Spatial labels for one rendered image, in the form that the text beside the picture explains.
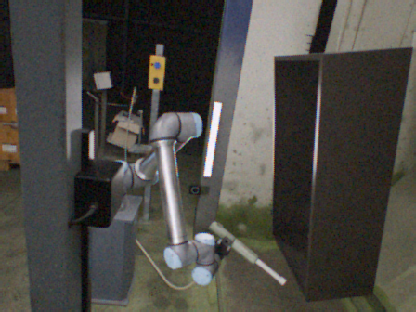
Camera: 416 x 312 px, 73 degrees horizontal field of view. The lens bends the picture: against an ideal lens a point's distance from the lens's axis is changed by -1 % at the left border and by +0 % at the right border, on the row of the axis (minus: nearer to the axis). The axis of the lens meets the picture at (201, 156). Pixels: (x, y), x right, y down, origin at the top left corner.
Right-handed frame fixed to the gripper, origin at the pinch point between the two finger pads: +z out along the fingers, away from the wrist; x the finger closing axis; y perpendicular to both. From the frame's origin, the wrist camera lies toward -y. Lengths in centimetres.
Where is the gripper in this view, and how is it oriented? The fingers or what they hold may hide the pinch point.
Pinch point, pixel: (226, 240)
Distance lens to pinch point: 165.8
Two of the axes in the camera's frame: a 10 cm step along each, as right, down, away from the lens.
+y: -5.0, 8.1, 3.0
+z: 3.6, -1.2, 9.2
